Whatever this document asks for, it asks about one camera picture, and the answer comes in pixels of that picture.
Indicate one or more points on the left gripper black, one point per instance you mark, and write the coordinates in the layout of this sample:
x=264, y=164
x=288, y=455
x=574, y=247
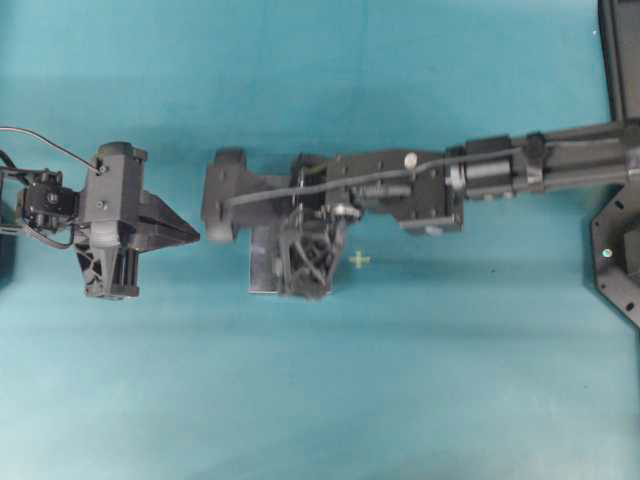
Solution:
x=108, y=261

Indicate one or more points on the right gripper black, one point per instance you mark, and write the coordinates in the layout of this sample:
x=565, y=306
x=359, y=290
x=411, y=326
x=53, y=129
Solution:
x=311, y=210

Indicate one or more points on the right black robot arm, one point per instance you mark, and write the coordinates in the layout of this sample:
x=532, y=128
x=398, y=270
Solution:
x=425, y=191

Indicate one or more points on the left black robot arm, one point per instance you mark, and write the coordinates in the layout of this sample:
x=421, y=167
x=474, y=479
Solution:
x=46, y=210

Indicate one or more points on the grey metal base block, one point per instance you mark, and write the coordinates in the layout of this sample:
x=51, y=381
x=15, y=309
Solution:
x=262, y=260

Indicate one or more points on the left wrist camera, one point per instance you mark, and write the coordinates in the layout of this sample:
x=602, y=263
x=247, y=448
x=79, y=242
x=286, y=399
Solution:
x=114, y=193

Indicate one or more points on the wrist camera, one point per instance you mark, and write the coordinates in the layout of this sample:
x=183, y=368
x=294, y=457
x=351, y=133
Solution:
x=228, y=177
x=114, y=193

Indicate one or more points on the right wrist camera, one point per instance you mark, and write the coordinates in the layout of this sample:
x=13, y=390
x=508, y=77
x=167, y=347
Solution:
x=228, y=177

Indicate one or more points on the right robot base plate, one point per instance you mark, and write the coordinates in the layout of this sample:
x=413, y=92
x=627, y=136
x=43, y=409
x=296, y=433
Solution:
x=615, y=248

